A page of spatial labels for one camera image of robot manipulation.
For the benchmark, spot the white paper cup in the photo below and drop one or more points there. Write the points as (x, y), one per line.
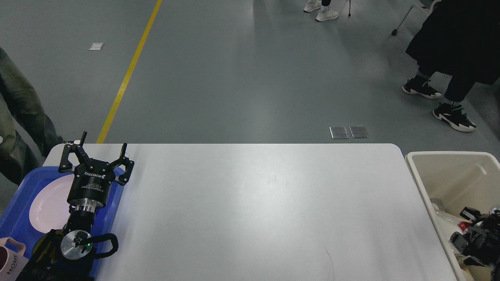
(465, 261)
(447, 237)

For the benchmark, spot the right metal floor socket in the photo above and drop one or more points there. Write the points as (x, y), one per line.
(359, 132)

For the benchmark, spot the person in plain white sneakers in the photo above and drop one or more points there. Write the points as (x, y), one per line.
(325, 12)

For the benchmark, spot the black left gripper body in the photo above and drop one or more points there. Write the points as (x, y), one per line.
(90, 186)

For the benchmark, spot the beige plastic bin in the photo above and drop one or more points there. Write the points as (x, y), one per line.
(460, 179)

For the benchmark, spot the crushed red soda can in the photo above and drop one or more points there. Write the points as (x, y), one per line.
(464, 226)

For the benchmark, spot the white frame chair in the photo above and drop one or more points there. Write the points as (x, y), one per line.
(426, 7)

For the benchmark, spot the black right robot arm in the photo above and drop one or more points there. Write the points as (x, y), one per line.
(480, 240)

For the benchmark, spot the metal floor socket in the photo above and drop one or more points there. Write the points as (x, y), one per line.
(339, 132)
(359, 132)

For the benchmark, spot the brown paper bag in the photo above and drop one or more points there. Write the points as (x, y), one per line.
(476, 273)

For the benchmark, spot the pink plate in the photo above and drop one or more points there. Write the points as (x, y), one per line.
(50, 209)

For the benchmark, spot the clear plastic bottle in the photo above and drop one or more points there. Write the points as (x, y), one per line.
(437, 204)

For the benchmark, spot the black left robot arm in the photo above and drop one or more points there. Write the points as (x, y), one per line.
(67, 254)

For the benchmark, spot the blue plastic tray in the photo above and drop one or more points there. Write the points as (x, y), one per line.
(15, 222)

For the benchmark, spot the person in black-white sneakers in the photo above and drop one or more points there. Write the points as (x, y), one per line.
(456, 47)

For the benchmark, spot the pink ribbed mug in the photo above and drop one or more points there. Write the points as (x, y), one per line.
(12, 259)

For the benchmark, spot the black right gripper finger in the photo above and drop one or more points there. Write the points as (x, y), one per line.
(470, 214)

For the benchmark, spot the person in green trousers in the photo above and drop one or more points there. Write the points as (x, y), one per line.
(20, 103)

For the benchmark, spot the left metal floor socket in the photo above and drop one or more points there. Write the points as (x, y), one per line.
(339, 132)

